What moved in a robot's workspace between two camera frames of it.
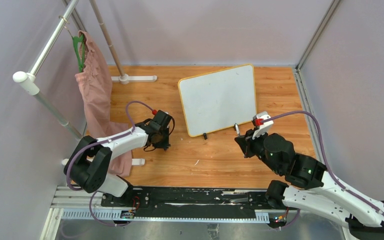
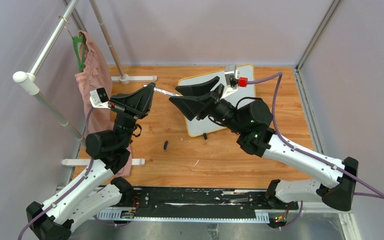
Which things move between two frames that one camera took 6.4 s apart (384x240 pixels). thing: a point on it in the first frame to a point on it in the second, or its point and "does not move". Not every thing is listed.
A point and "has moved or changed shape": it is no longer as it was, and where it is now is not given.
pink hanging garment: x=94 y=83 does not move
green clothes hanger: x=75 y=40 does not move
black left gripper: x=165 y=144 to x=140 y=100
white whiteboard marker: x=237 y=129 has moved or changed shape
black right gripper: x=246 y=142 to x=191 y=106
